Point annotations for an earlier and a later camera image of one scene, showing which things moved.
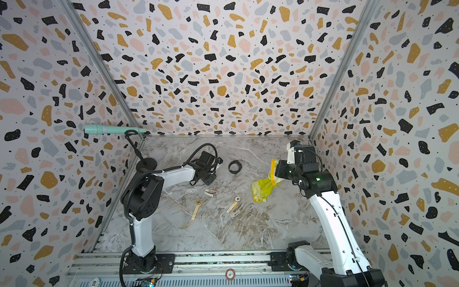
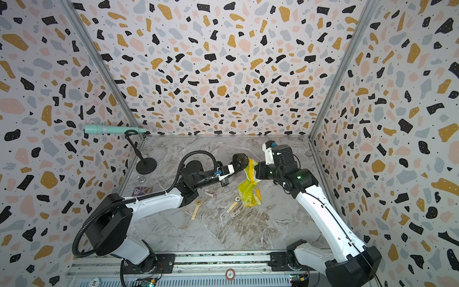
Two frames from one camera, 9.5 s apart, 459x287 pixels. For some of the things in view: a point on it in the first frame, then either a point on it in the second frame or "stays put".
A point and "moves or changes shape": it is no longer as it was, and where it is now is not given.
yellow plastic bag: (261, 189) moves or changes shape
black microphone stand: (143, 164) stays put
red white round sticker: (230, 274) stays put
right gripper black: (283, 166) to (262, 174)
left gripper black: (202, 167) to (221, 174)
